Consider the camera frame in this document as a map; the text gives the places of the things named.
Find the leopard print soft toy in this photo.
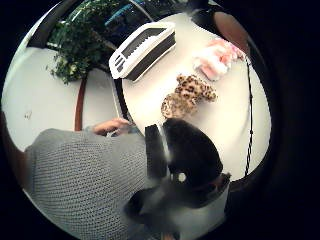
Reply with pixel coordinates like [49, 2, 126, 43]
[160, 73, 218, 120]

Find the white and black plastic basket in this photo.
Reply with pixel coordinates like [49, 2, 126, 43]
[108, 21, 177, 83]

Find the green potted plant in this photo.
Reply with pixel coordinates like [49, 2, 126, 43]
[46, 0, 122, 132]

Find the pink and white soft toy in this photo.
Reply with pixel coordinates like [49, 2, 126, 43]
[192, 37, 246, 82]

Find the brown chair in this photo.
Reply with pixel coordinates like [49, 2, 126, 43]
[213, 11, 250, 55]

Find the black cable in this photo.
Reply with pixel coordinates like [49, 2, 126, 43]
[244, 55, 255, 178]

